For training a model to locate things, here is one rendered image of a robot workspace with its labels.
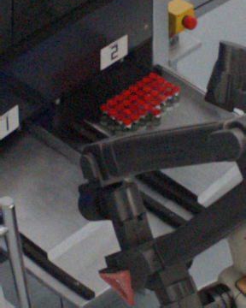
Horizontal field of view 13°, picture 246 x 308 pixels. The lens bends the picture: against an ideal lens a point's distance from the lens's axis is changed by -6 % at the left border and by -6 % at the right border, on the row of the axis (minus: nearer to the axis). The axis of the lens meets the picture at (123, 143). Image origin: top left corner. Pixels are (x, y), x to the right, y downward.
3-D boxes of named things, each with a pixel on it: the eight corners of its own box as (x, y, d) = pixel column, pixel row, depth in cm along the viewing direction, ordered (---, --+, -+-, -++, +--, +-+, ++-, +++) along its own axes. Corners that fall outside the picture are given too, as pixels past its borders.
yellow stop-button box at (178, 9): (155, 24, 269) (155, 3, 264) (172, 14, 272) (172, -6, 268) (177, 36, 265) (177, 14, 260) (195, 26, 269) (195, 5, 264)
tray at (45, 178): (-48, 181, 238) (-50, 170, 236) (25, 127, 252) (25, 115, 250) (49, 263, 221) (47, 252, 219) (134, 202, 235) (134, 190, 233)
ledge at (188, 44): (129, 43, 278) (129, 38, 277) (162, 24, 285) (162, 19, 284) (171, 66, 271) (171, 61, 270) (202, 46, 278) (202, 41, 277)
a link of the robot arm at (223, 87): (212, 107, 200) (240, 113, 200) (216, 71, 198) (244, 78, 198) (211, 99, 206) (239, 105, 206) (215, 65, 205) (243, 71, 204)
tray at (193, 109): (84, 131, 251) (83, 119, 248) (163, 79, 265) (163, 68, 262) (196, 207, 233) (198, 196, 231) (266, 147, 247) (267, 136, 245)
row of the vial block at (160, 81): (105, 127, 251) (104, 111, 248) (160, 91, 261) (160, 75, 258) (112, 132, 250) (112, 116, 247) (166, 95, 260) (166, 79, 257)
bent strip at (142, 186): (111, 175, 241) (111, 155, 237) (120, 168, 242) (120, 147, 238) (161, 207, 234) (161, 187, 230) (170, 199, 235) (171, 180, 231)
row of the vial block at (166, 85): (112, 132, 250) (112, 116, 247) (166, 95, 260) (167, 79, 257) (120, 137, 249) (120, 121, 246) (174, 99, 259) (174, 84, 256)
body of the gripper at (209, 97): (248, 66, 211) (249, 73, 203) (232, 111, 213) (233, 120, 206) (219, 53, 210) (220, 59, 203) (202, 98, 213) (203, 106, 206)
